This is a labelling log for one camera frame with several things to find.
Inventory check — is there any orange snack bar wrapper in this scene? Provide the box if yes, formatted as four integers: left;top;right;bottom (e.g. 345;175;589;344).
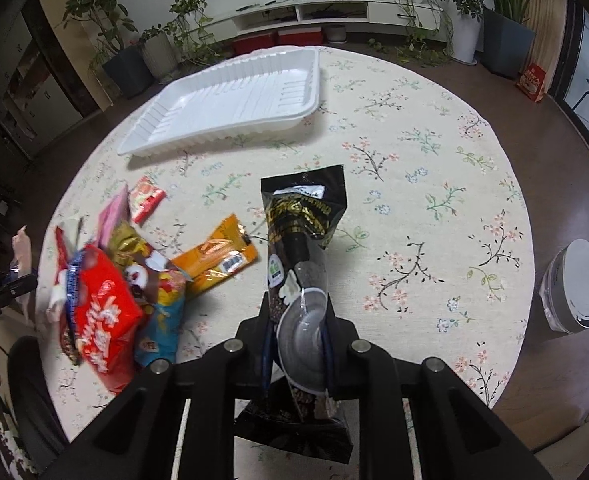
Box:
172;214;258;300

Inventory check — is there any blue cartoon snack bag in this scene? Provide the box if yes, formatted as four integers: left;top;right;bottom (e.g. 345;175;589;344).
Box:
134;269;188;367

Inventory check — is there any black snack pouch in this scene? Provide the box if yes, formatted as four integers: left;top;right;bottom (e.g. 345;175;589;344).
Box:
235;165;353;464

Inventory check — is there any red chocolate ball bag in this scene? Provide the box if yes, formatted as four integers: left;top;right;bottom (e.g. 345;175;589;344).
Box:
66;244;144;394

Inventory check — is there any red white fruit candy wrapper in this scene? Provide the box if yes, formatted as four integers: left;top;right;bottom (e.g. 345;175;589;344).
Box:
128;176;166;224

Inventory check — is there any pink snack bar wrapper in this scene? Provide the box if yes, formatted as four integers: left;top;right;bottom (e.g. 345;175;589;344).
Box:
96;185;130;250

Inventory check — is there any gold snack wrapper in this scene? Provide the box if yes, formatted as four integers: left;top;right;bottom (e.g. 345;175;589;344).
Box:
108;221;187;307

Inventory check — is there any floral tablecloth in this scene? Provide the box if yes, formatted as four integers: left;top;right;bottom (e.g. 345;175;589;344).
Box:
54;49;534;406

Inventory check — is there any white round stool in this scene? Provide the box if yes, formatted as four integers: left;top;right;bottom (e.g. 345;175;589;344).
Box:
540;238;589;334

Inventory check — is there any white plastic tray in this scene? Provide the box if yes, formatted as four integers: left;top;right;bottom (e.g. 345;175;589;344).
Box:
118;47;321;156

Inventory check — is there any dark grey plant pot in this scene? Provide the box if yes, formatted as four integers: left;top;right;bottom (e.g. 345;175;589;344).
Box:
102;46;154;99

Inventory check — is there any red box on floor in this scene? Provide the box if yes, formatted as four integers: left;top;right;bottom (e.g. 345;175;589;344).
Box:
516;63;546;103

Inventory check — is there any white TV cabinet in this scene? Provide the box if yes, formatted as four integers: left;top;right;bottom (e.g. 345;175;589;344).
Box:
202;0;441;52

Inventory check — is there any tall white plant pot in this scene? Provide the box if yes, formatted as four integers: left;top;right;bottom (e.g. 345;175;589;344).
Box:
445;1;481;66

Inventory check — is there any dark square plant pot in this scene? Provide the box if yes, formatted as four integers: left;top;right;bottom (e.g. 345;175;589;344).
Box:
481;9;535;79

